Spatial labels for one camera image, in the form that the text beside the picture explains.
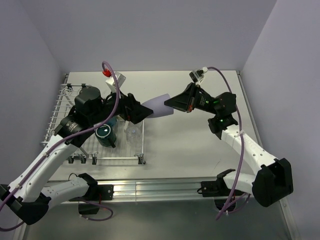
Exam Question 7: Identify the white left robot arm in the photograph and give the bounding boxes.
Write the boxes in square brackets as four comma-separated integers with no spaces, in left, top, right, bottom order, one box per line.
[0,86,153,225]

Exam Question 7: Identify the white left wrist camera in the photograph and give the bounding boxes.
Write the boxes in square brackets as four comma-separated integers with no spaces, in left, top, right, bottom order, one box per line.
[102,69,126,93]

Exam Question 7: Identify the aluminium rail frame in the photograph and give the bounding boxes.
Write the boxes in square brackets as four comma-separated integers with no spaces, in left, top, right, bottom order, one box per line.
[12,71,303,240]

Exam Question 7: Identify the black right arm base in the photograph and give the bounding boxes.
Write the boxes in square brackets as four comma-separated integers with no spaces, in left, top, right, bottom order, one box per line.
[197,179,231,211]

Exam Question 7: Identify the white wire dish rack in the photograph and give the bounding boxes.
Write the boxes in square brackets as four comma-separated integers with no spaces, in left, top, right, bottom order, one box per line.
[40,83,146,166]

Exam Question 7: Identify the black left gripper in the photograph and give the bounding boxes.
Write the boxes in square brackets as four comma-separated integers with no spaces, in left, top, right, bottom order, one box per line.
[88,85,152,125]

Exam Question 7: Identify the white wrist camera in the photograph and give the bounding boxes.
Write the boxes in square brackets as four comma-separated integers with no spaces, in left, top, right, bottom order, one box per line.
[102,69,126,93]
[189,66,208,85]

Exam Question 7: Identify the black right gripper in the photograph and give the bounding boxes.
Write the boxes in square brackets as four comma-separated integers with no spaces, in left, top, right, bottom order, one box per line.
[163,82,220,116]

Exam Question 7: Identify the blue floral mug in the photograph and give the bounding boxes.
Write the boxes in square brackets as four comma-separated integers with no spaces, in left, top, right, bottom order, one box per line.
[107,116,118,128]

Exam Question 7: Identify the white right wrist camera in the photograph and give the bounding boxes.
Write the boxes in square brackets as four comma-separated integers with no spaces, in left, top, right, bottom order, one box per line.
[189,66,208,85]

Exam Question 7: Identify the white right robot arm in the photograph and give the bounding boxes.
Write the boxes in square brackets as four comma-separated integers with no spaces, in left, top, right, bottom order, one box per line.
[164,83,294,207]

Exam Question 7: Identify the white ceramic mug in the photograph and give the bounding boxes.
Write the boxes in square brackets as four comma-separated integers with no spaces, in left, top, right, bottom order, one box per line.
[123,121,130,132]

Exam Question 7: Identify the dark green mug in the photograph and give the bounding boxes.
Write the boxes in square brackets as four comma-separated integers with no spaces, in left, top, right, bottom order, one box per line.
[94,124,117,148]

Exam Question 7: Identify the lavender plastic cup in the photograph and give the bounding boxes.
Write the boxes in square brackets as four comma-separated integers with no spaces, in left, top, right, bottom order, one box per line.
[141,93,174,119]

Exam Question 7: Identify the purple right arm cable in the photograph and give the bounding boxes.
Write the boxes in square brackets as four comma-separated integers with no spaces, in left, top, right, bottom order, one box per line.
[207,66,251,221]

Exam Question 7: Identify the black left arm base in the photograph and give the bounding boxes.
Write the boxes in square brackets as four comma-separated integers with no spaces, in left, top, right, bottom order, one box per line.
[68,184,114,215]

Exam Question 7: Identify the clear glass tumbler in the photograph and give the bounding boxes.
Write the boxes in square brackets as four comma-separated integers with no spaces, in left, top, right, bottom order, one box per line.
[125,126,142,144]

